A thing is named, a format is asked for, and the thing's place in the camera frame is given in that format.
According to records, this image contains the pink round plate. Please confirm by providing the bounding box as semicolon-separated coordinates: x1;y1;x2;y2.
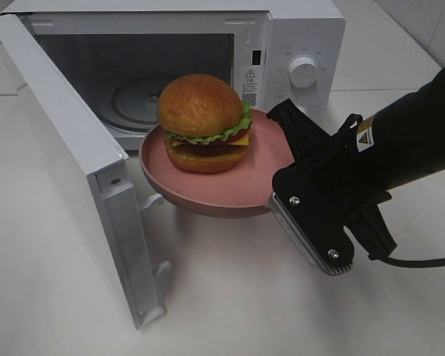
139;109;294;218

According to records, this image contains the white microwave knob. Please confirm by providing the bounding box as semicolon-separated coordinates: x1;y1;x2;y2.
288;55;318;88
296;105;308;114

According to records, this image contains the white warning label sticker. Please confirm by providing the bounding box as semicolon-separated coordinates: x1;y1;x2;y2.
240;65;260;107

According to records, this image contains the white microwave oven body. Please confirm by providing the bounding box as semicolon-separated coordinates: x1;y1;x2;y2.
0;1;346;151

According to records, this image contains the white lower microwave knob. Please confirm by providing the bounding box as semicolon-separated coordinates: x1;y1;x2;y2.
296;105;308;114

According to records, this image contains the toy burger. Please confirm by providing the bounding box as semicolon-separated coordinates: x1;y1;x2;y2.
157;73;252;174

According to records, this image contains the white upper microwave knob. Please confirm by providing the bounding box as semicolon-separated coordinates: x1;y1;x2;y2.
288;55;318;88

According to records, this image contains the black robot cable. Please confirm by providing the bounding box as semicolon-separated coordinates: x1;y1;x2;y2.
366;207;445;268

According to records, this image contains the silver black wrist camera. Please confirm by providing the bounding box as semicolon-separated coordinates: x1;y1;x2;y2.
269;164;397;276

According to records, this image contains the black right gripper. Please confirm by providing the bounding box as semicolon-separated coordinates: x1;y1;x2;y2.
266;99;360;185

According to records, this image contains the white microwave door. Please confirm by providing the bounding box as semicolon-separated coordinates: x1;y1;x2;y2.
0;15;171;329

